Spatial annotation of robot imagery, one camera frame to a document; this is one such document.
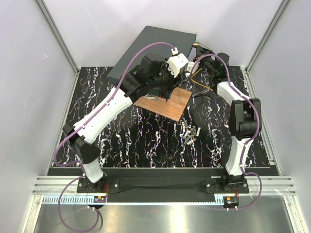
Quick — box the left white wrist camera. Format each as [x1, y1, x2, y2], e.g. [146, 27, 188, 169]
[167, 47, 189, 78]

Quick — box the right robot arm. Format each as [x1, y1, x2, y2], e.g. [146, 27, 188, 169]
[191, 44, 261, 193]

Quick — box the wooden base board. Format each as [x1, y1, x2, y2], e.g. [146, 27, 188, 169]
[134, 87, 192, 121]

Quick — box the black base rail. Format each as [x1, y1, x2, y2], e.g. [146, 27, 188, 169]
[77, 168, 249, 204]

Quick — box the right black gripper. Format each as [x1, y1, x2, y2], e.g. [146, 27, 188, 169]
[191, 46, 215, 77]

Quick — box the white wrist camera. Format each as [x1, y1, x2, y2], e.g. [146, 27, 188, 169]
[185, 62, 194, 77]
[167, 47, 189, 78]

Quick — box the yellow ethernet cable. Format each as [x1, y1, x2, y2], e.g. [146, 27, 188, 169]
[190, 43, 211, 92]

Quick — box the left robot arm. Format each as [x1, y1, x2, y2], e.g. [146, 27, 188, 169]
[63, 53, 188, 192]

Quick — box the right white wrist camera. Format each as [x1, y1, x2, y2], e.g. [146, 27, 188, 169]
[185, 62, 194, 77]

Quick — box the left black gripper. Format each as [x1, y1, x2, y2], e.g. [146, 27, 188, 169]
[147, 58, 182, 93]

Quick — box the teal network switch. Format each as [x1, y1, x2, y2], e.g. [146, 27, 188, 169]
[107, 25, 198, 84]

